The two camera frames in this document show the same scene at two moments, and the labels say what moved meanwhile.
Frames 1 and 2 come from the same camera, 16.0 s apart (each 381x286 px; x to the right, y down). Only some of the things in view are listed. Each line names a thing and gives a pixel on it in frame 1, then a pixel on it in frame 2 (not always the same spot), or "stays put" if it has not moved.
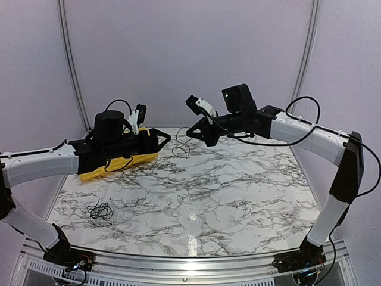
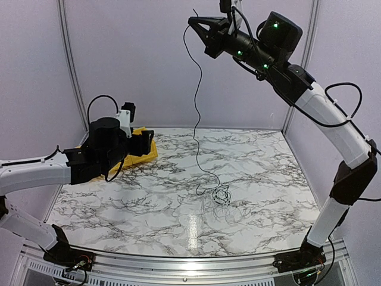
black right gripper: (203, 136) to (214, 39)
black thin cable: (183, 143) to (194, 144)
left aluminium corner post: (87, 123) stays put
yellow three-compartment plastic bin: (114, 164) stays put
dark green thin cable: (101, 210) to (221, 195)
